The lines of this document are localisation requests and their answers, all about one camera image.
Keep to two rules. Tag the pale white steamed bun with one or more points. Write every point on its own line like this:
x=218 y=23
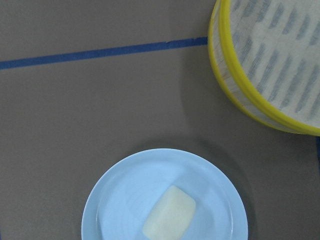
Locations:
x=171 y=216

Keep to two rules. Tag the yellow rimmed bamboo steamer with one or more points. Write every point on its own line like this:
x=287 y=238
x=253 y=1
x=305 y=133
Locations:
x=265 y=55

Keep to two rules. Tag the light blue plate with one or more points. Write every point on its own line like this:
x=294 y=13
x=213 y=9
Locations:
x=123 y=197

